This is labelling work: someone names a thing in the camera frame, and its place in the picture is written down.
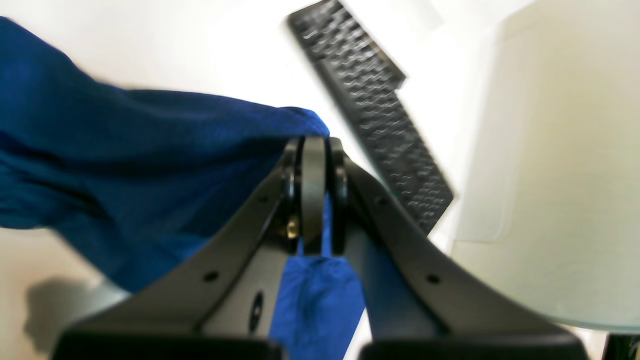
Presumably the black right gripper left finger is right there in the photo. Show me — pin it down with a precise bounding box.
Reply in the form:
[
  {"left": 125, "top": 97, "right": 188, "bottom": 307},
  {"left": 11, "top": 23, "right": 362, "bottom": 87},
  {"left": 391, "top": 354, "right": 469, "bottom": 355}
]
[{"left": 53, "top": 137, "right": 327, "bottom": 360}]

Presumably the dark blue t-shirt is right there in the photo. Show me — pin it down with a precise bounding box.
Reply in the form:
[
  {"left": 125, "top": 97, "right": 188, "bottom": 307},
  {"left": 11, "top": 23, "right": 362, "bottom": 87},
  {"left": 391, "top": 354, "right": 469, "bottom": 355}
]
[{"left": 0, "top": 16, "right": 368, "bottom": 360}]

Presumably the black computer keyboard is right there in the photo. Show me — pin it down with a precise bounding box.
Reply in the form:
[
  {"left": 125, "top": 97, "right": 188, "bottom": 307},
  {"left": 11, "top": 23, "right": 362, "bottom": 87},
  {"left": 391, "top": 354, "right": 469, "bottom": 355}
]
[{"left": 287, "top": 0, "right": 454, "bottom": 234}]

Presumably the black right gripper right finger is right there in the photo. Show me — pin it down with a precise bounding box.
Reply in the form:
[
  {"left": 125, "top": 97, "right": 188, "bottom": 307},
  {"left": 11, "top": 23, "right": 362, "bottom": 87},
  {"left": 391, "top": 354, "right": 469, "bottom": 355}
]
[{"left": 327, "top": 137, "right": 588, "bottom": 360}]

